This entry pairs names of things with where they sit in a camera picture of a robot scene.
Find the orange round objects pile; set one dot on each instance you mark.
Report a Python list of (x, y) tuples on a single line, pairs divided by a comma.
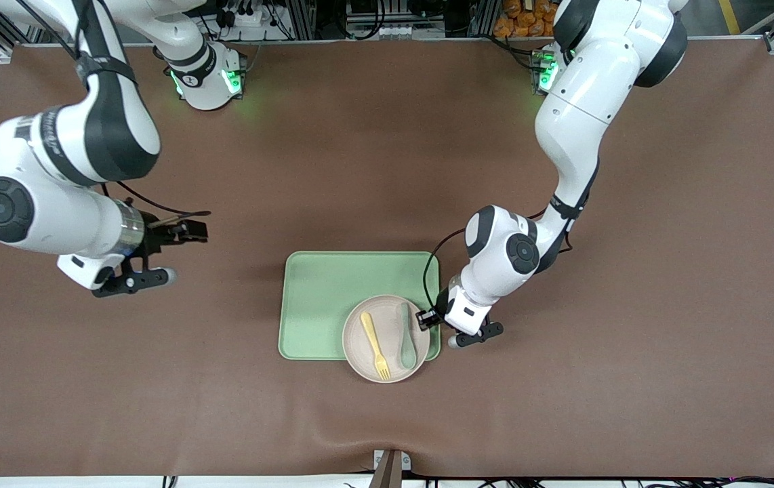
[(522, 20)]

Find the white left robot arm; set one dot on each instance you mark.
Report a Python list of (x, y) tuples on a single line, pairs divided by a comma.
[(583, 102)]

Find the green plastic spoon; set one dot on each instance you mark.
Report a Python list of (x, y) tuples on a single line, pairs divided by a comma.
[(407, 352)]

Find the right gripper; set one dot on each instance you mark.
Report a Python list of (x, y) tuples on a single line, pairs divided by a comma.
[(155, 233)]

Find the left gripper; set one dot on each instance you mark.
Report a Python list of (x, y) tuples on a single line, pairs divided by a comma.
[(440, 302)]

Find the brown table mat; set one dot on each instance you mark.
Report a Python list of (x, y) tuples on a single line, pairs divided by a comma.
[(224, 407)]

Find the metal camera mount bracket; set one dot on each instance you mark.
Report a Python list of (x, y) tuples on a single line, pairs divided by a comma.
[(390, 468)]

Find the beige round plate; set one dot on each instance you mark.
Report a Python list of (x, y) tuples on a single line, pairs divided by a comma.
[(360, 352)]

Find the yellow plastic fork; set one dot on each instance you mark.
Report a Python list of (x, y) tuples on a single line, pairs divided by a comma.
[(372, 339)]

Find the light green rectangular tray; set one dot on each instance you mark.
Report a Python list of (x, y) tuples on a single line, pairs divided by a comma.
[(319, 305)]

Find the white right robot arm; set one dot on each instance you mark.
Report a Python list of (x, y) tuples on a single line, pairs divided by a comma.
[(55, 217)]

